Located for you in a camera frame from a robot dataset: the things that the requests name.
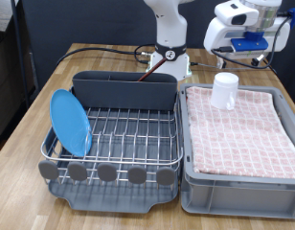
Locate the dark cabinet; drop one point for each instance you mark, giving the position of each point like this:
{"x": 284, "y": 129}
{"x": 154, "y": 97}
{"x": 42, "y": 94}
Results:
{"x": 7, "y": 80}

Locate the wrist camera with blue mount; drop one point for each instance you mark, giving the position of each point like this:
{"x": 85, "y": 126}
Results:
{"x": 249, "y": 44}

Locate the white mug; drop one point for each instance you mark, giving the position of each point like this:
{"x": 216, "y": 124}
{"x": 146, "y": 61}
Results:
{"x": 222, "y": 91}

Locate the grey shelf board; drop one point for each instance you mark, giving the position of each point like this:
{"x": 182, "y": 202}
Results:
{"x": 2, "y": 16}

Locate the black curtain backdrop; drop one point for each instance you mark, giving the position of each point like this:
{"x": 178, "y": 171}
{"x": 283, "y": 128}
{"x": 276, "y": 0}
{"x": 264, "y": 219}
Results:
{"x": 90, "y": 22}

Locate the grey dish drying rack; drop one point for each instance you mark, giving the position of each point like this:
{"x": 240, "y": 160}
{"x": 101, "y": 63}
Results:
{"x": 106, "y": 202}

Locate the pink checked cloth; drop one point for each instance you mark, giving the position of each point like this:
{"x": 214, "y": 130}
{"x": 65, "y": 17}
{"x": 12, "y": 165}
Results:
{"x": 237, "y": 134}

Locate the blue plate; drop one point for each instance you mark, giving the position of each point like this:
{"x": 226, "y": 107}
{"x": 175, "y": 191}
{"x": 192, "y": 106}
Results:
{"x": 69, "y": 123}

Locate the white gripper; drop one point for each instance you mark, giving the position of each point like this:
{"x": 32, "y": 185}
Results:
{"x": 217, "y": 35}

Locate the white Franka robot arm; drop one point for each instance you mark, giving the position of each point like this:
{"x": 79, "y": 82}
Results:
{"x": 170, "y": 28}

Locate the brown wooden spoon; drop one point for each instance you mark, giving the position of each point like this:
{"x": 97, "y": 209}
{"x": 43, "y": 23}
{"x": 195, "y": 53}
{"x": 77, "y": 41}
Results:
{"x": 150, "y": 71}

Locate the dark grey cutlery holder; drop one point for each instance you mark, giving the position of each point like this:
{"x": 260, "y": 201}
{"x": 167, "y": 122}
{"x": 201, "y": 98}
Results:
{"x": 122, "y": 94}

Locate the grey plastic crate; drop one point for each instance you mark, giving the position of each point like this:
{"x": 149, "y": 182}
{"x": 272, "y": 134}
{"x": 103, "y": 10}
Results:
{"x": 237, "y": 199}

